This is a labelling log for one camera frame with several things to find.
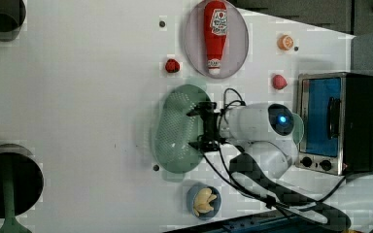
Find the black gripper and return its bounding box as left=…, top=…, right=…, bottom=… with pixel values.
left=186, top=102, right=220, bottom=151

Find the green plastic strainer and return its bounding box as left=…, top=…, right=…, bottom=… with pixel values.
left=152, top=83, right=211, bottom=180

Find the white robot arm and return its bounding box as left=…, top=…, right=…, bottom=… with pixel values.
left=187, top=102, right=373, bottom=233

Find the red toy strawberry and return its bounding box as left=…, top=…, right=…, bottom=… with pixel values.
left=165, top=59, right=181, bottom=73

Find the blue bowl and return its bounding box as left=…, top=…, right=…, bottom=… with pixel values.
left=186, top=183, right=221, bottom=220

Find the yellow banana pieces toy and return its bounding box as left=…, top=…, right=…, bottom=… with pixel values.
left=192, top=187, right=218, bottom=216

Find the grey round plate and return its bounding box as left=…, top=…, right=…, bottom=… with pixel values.
left=184, top=0, right=249, bottom=79

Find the pink toy fruit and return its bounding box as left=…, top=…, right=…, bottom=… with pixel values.
left=272, top=75, right=288, bottom=90

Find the green plastic cup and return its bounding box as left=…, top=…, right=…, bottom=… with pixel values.
left=292, top=113, right=304, bottom=145

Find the red plush ketchup bottle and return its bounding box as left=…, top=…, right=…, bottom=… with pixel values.
left=203, top=0, right=227, bottom=76

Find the orange slice toy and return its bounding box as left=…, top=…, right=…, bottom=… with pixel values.
left=277, top=34, right=294, bottom=50

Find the silver toaster oven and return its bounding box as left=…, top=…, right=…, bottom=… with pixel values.
left=295, top=72, right=373, bottom=176

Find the black cylinder lower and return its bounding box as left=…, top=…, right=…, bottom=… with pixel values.
left=0, top=144, right=44, bottom=218

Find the black cylinder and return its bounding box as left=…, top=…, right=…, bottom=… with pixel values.
left=0, top=144, right=44, bottom=218
left=0, top=0, right=26, bottom=32

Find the green spatula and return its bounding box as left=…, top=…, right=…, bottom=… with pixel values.
left=0, top=158, right=32, bottom=233

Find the black cylinder upper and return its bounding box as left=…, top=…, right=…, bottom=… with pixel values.
left=0, top=0, right=26, bottom=32

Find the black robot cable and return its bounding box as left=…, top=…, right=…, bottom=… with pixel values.
left=202, top=87, right=373, bottom=233

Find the blue metal frame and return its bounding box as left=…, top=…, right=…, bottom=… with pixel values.
left=164, top=216, right=341, bottom=233

